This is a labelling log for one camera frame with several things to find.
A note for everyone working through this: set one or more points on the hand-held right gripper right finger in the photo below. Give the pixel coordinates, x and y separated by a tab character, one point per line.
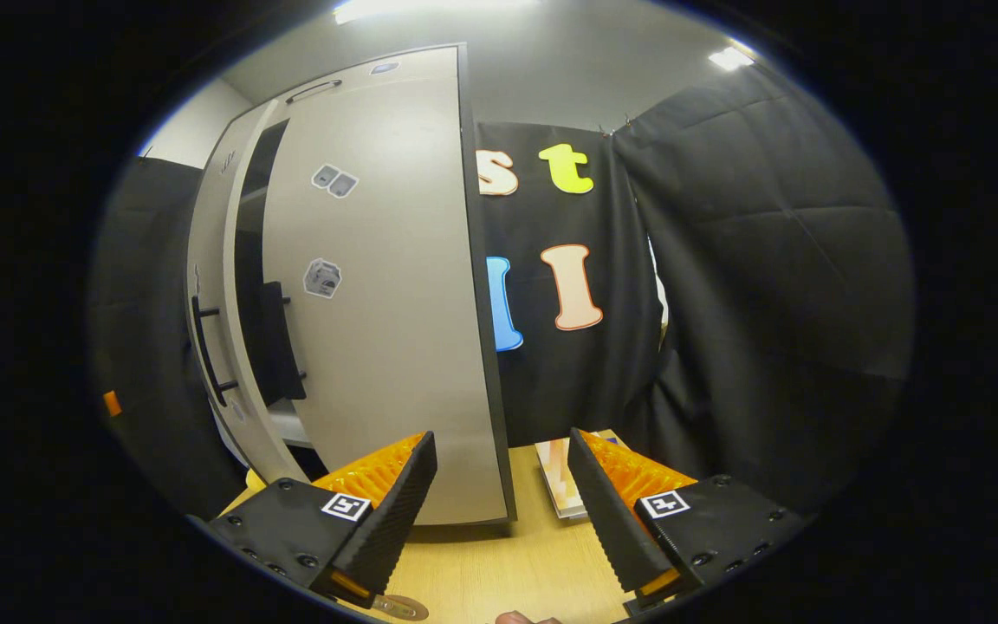
607	511

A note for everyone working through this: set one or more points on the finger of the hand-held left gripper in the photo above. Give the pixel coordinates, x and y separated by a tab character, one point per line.
113	404

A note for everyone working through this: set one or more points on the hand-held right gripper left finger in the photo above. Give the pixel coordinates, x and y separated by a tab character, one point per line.
391	511

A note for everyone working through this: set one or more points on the white cabinet door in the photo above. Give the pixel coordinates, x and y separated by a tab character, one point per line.
395	303
209	260

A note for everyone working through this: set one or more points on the white cabinet with grey interior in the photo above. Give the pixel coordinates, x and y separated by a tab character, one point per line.
483	303

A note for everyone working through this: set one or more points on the white cabinet drawer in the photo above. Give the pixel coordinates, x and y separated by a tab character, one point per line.
404	74

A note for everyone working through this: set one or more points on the blue book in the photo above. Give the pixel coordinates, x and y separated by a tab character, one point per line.
607	439

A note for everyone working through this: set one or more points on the black backdrop cloth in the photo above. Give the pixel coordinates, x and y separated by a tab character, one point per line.
767	303

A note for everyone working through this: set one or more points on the ceiling light panel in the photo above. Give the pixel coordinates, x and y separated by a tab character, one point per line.
730	58
430	9

